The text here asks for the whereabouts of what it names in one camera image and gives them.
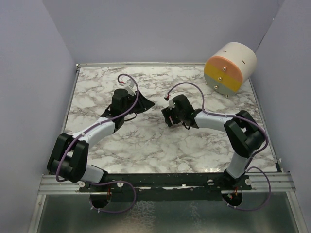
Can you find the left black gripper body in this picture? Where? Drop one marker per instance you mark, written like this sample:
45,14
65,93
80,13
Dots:
131,100

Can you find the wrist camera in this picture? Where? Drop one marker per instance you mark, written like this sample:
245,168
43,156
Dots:
170,102
129,86

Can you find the aluminium table frame rail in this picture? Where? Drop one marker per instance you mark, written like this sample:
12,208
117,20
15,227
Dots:
41,198

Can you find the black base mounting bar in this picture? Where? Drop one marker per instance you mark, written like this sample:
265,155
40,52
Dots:
166,187

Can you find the cylindrical pastel drawer box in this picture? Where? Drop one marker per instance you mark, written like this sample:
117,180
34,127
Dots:
228,69

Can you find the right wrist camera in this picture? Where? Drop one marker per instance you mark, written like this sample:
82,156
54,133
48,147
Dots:
170,102

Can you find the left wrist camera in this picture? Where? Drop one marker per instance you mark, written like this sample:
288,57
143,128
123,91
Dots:
129,86

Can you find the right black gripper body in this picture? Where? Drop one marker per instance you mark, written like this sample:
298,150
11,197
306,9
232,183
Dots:
178,116

